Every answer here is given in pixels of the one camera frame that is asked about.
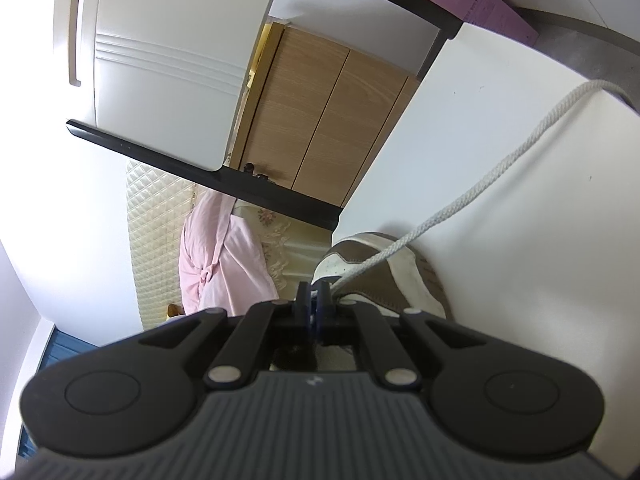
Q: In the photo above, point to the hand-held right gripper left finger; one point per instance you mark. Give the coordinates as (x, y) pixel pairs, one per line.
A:
(305, 312)

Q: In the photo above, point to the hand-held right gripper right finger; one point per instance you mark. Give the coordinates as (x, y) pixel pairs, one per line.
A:
(325, 315)

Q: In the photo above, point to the white and brown sneaker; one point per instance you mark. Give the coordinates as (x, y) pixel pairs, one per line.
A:
(395, 280)

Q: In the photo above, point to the white shoelace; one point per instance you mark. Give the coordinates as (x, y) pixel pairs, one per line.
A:
(500, 175)

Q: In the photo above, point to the cream bed skirt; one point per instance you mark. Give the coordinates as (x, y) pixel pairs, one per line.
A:
(295, 245)

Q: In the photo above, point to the pink bed sheet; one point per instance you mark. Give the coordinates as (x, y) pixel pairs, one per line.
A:
(225, 260)

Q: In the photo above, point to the cream quilted headboard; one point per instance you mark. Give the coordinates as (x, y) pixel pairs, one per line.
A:
(150, 240)

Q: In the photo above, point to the wooden drawer cabinet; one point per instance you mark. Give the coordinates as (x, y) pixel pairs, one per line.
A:
(325, 125)

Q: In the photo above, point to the blue curtain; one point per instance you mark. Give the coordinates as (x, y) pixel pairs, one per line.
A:
(55, 375)

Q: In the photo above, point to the pink cardboard box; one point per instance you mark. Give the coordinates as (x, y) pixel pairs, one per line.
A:
(480, 5)

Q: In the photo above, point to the white chair with black frame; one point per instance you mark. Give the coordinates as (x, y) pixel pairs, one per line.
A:
(500, 285)

